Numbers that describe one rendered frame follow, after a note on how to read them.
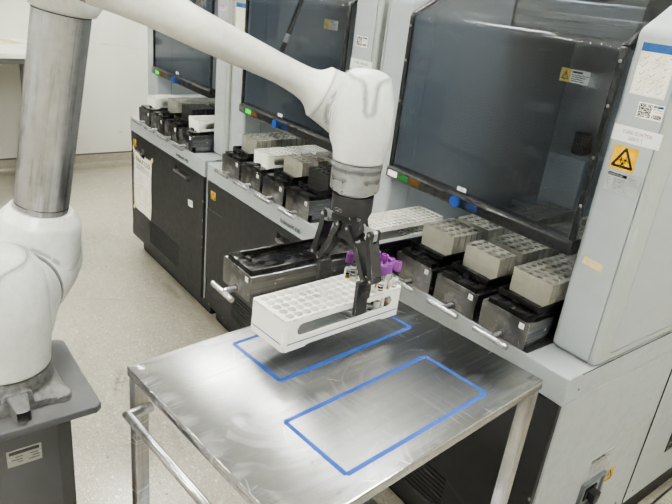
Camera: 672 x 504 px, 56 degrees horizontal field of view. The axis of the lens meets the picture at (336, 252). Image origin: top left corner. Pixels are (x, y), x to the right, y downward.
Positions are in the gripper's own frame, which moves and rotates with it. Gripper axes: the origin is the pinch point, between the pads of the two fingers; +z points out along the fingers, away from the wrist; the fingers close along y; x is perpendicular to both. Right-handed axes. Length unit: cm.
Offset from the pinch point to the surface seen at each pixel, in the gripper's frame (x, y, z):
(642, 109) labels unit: 49, 26, -39
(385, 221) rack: 47, -32, 4
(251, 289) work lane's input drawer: 1.6, -30.5, 13.4
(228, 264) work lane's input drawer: 2.3, -41.3, 11.6
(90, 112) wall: 107, -379, 51
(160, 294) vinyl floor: 52, -170, 91
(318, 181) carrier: 57, -72, 6
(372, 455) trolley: -19.3, 29.4, 8.9
